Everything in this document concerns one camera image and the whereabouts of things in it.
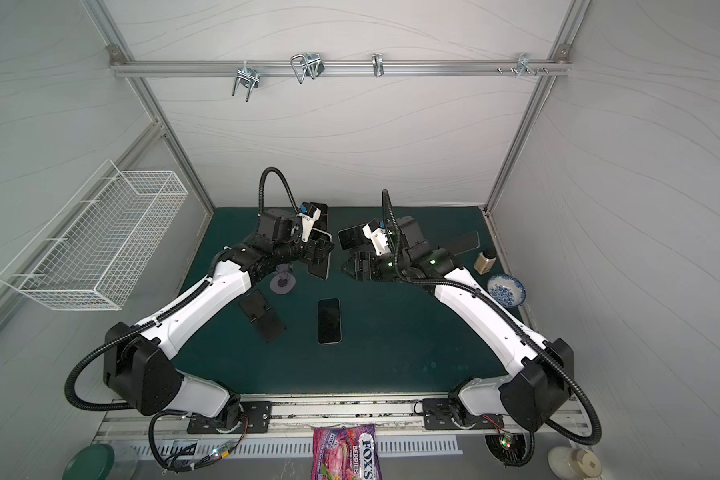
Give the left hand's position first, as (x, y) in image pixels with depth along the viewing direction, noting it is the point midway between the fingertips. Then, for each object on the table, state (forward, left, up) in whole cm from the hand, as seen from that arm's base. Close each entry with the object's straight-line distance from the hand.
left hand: (327, 236), depth 81 cm
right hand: (-9, -9, +2) cm, 13 cm away
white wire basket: (-13, +52, +8) cm, 54 cm away
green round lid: (-50, +43, -13) cm, 68 cm away
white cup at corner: (-47, -55, -17) cm, 75 cm away
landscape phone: (+7, -42, -10) cm, 44 cm away
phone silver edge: (-6, +2, -7) cm, 10 cm away
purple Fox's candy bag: (-47, -8, -22) cm, 52 cm away
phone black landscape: (-18, -1, -20) cm, 27 cm away
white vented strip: (-46, +16, -24) cm, 55 cm away
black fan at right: (-45, -48, -27) cm, 71 cm away
